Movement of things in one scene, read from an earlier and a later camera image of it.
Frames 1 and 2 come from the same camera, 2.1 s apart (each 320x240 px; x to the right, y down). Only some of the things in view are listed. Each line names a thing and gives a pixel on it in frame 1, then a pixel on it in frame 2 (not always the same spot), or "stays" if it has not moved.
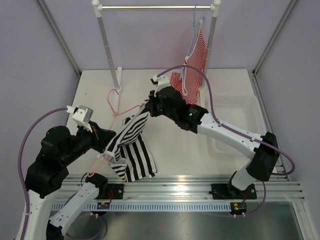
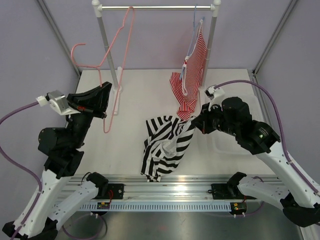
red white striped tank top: [188, 80] stays
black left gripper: [100, 137] -> [97, 98]
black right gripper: [152, 104] -> [202, 121]
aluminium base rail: [193, 188] stays
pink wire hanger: [115, 115] -> [98, 68]
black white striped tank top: [127, 155] -> [168, 139]
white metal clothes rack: [116, 73] stays
